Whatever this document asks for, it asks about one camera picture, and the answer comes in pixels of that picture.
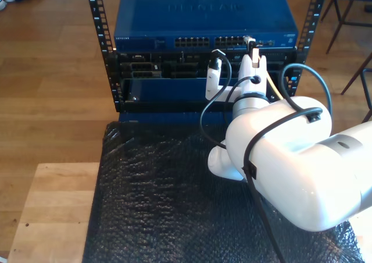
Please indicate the black rack server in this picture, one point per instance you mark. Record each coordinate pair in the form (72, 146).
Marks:
(180, 68)

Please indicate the black bubble wrap mat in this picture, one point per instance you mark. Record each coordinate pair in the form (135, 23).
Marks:
(160, 202)

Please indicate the white shoe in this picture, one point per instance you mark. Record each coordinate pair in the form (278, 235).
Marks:
(2, 4)

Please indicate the blue network switch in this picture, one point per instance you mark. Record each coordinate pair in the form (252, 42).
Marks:
(189, 15)

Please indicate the black perforated rack post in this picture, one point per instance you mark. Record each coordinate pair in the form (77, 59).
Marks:
(98, 12)
(315, 1)

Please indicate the blue rack base plate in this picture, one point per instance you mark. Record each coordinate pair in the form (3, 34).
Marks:
(174, 118)

